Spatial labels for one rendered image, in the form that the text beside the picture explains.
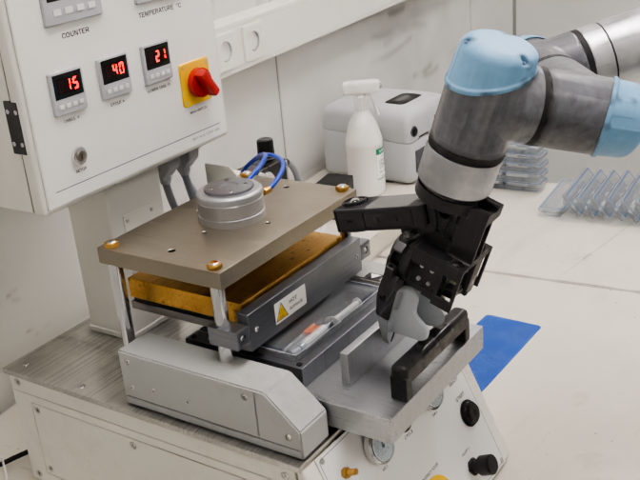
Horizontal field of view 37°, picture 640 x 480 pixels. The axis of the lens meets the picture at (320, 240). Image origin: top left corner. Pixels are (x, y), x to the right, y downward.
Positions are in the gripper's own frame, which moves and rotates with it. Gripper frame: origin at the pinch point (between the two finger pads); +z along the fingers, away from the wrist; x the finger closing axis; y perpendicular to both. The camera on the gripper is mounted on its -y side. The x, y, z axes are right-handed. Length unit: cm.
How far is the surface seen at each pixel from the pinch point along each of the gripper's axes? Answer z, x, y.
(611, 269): 23, 78, 10
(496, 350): 25.7, 41.3, 3.7
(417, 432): 12.2, 1.5, 7.1
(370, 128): 24, 85, -48
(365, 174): 33, 83, -45
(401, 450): 12.2, -2.4, 7.1
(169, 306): 5.2, -10.1, -22.4
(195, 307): 2.8, -10.3, -18.5
